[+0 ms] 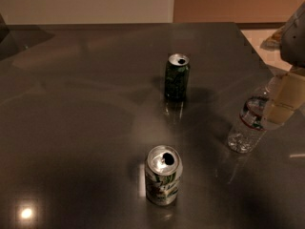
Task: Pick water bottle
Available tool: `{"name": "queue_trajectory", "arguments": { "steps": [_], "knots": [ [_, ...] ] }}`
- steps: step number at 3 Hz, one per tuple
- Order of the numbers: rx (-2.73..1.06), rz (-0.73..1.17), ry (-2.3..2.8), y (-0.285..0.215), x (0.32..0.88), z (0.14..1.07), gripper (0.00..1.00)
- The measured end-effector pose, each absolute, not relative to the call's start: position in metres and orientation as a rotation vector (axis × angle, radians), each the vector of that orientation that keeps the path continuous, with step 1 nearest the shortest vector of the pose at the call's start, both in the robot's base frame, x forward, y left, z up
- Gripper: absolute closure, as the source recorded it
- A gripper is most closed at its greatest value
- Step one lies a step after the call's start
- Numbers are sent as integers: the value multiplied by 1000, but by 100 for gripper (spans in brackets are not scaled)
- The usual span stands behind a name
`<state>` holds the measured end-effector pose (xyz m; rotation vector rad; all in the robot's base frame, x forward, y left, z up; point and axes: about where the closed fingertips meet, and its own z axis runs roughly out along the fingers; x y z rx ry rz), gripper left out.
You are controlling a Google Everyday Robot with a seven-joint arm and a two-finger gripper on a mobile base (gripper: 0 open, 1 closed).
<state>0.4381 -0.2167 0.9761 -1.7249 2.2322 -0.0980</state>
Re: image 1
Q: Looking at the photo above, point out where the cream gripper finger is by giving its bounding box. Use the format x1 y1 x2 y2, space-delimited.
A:
262 67 305 126

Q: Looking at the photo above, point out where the clear plastic water bottle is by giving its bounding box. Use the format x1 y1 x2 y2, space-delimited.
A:
227 76 283 154

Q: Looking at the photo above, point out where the dark green soda can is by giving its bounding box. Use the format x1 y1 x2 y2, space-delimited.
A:
164 53 191 101

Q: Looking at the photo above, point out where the silver green soda can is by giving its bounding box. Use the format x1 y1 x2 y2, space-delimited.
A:
145 145 183 206

